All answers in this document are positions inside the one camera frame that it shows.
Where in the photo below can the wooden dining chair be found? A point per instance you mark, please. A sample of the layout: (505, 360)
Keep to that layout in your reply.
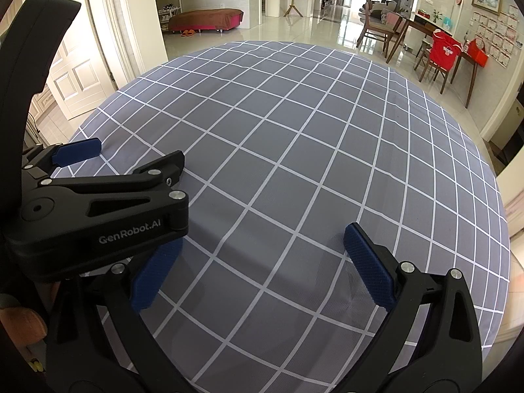
(378, 30)

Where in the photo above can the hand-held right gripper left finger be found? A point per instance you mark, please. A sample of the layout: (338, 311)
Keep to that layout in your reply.
(157, 270)

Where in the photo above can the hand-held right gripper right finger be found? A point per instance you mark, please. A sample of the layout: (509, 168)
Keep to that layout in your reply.
(368, 270)

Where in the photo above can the wooden chair with red cover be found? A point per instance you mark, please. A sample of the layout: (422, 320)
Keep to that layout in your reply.
(444, 51)

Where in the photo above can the grey armchair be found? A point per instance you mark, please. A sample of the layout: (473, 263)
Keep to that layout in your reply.
(378, 8)

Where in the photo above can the white panelled entrance door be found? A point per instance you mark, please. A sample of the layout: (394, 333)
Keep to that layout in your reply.
(77, 77)

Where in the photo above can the group of wall certificates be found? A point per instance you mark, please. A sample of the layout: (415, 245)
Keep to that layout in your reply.
(501, 37)

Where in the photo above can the dark wooden dining table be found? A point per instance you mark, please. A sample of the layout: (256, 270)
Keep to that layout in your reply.
(413, 22)

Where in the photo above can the grey checked tablecloth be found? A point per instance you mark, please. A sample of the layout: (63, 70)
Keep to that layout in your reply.
(286, 151)

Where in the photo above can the person's left hand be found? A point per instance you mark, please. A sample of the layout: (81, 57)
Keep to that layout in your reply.
(22, 325)

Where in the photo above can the red gift bag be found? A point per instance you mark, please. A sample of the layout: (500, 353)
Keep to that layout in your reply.
(478, 53)

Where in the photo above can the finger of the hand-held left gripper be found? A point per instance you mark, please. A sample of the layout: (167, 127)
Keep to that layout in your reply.
(123, 180)
(77, 152)

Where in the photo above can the pair of orange slippers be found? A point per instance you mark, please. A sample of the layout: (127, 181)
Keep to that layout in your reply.
(190, 32)

